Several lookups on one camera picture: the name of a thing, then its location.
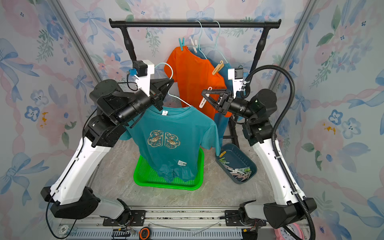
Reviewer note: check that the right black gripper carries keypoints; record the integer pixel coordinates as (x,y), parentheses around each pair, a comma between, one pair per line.
(225,104)

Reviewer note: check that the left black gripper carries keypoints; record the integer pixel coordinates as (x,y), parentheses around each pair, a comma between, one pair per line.
(160,87)

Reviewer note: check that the off-white clothespin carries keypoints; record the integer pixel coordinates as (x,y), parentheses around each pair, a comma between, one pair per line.
(204,100)

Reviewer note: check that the teal t-shirt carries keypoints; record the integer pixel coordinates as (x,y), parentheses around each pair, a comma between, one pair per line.
(220,120)

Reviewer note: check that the beige clothespin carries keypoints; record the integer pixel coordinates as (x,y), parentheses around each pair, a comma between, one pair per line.
(219,67)

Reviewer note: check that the orange t-shirt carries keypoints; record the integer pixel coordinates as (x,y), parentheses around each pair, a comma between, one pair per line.
(193,75)

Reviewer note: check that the bright teal clothespin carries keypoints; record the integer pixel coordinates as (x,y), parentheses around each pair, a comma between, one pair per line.
(182,43)

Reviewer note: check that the light teal wire hanger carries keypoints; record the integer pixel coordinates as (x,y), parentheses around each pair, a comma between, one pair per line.
(217,39)

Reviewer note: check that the white clothespin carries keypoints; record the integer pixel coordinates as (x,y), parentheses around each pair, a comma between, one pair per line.
(194,44)

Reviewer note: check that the dark teal clothespin bin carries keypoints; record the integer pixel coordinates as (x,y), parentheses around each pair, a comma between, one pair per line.
(236,164)

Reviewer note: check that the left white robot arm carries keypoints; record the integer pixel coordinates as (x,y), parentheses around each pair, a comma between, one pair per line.
(69,197)

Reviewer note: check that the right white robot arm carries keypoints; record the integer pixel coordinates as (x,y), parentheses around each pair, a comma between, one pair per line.
(291,204)

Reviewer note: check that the black clothes rack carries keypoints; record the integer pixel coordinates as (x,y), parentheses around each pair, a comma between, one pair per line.
(195,23)

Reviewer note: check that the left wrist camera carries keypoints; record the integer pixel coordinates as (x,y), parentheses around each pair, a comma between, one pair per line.
(144,70)

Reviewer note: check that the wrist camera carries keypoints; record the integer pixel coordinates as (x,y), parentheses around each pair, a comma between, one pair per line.
(144,70)
(236,75)

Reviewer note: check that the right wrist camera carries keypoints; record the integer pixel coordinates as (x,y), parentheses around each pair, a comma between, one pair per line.
(236,75)

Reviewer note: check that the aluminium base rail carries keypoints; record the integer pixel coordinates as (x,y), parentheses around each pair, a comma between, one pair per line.
(173,223)

